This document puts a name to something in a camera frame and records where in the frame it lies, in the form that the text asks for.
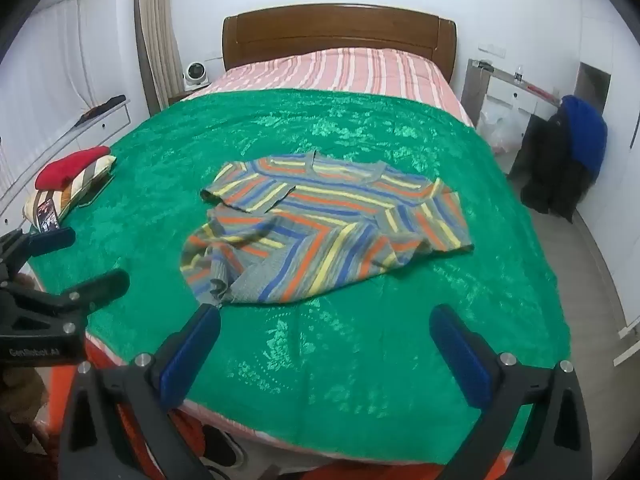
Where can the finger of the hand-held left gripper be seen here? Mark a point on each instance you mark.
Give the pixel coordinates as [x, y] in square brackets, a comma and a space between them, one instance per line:
[50, 241]
[95, 290]

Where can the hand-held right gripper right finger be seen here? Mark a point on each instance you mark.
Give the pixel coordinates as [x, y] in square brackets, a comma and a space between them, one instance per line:
[457, 355]

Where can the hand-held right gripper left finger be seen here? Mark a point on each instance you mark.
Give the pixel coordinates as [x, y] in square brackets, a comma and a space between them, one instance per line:
[190, 355]

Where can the striped knit sweater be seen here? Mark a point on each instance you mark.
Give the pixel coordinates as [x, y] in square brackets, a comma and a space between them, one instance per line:
[325, 220]

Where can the person's left hand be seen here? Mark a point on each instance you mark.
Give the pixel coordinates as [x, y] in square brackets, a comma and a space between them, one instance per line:
[22, 395]

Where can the smartphone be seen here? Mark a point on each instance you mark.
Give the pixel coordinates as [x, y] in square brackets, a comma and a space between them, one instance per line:
[47, 216]

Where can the orange bed sheet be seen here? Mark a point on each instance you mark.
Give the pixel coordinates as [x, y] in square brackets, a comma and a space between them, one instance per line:
[107, 352]

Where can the folded red cloth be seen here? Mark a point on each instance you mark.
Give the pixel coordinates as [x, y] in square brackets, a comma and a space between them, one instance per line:
[70, 167]

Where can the green patterned blanket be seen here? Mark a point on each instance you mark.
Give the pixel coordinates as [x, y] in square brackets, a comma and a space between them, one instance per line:
[375, 335]

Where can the black slipper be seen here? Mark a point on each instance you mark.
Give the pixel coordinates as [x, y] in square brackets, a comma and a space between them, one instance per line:
[220, 447]

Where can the dark cloth on shelf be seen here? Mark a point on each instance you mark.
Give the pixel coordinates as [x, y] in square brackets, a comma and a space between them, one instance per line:
[105, 105]

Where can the brown nightstand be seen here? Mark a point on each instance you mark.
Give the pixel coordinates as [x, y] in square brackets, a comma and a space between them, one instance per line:
[177, 97]

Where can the small white fan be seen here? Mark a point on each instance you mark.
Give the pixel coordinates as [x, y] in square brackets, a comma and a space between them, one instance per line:
[195, 74]

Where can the white plastic bag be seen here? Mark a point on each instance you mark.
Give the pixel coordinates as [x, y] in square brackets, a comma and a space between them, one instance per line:
[497, 132]

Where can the white desk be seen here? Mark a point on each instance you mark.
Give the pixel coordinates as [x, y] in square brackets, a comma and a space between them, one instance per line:
[510, 97]

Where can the red item on desk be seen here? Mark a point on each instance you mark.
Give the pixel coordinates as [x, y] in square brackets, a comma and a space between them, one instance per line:
[540, 91]

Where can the small clear bottle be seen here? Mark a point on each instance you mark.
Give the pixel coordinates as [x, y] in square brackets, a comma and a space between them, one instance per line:
[519, 74]

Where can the pink striped bed quilt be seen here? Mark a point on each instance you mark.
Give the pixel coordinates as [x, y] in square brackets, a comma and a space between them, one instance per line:
[340, 70]

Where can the brown wooden headboard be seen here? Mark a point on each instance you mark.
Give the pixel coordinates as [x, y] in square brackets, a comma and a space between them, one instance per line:
[340, 27]

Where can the white wall shelf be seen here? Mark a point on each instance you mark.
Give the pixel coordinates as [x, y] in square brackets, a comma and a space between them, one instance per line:
[107, 122]

